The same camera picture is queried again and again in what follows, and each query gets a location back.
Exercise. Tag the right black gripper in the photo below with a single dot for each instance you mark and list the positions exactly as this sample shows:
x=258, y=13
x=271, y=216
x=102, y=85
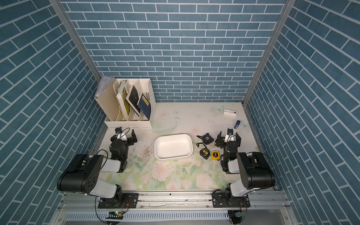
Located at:
x=221, y=139

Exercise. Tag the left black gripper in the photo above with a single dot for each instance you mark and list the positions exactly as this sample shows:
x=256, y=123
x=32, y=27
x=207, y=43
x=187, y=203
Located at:
x=131, y=142

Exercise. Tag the black yellow tape measure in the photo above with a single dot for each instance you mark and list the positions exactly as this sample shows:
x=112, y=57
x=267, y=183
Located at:
x=205, y=153

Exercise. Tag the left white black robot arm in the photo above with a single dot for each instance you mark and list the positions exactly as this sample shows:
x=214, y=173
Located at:
x=82, y=173

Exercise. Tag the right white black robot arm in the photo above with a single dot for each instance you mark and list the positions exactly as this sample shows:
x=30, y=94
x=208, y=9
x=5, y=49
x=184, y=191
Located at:
x=255, y=172

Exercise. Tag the white rectangular remote box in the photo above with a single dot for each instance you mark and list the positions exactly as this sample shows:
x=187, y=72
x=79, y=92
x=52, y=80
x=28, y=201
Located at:
x=230, y=112

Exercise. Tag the white oval storage box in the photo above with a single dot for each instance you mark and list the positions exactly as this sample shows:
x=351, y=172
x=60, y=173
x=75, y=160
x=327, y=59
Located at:
x=173, y=147

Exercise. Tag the small blue bottle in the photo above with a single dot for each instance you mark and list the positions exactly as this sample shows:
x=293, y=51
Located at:
x=238, y=122

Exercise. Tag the cream file organizer rack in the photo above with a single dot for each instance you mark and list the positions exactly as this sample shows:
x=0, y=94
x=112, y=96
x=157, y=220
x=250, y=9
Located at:
x=109, y=104

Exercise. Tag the floral table mat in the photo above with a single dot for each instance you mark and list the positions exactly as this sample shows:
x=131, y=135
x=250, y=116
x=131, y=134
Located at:
x=145, y=172

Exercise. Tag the dark blue booklet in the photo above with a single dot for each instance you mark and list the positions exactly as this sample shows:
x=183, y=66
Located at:
x=145, y=106

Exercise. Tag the white book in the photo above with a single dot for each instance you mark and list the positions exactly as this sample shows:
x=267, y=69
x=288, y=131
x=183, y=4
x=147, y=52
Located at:
x=124, y=106

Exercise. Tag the black cover book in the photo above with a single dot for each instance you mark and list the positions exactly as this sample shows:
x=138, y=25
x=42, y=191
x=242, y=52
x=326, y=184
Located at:
x=133, y=98

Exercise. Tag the papers in folder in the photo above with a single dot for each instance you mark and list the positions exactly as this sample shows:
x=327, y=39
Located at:
x=102, y=85

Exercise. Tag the green circuit board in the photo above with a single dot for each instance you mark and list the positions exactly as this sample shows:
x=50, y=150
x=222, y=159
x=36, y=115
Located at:
x=115, y=215

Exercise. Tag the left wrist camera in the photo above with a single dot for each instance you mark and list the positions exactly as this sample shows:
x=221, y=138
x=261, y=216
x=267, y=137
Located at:
x=119, y=133

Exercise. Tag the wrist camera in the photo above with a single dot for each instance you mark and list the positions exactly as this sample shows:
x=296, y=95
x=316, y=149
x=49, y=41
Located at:
x=230, y=136
x=119, y=133

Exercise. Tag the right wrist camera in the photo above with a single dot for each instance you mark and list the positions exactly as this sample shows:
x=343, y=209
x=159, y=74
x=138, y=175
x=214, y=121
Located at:
x=230, y=136

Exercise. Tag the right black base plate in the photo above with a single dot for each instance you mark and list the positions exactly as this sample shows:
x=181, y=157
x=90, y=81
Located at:
x=226, y=200

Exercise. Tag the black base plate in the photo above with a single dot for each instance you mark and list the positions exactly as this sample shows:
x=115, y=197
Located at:
x=226, y=200
x=124, y=200

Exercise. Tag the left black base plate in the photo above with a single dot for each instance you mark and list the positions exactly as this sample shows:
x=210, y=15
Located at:
x=124, y=200

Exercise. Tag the aluminium rail frame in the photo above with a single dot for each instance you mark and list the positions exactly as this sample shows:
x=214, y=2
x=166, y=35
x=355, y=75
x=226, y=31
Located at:
x=267, y=207

